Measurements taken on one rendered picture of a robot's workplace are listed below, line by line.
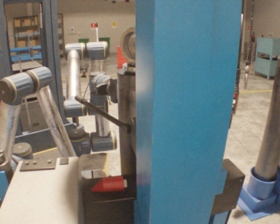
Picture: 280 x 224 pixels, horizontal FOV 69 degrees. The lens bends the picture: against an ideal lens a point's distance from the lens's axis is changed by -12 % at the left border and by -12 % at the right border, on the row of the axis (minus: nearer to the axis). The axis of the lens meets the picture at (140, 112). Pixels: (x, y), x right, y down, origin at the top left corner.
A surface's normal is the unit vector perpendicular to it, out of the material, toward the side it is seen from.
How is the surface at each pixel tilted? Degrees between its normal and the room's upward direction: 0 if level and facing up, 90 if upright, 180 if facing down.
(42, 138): 90
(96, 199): 0
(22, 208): 0
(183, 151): 90
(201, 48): 90
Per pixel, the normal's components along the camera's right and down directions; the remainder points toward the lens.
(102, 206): 0.22, 0.36
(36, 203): 0.00, -0.93
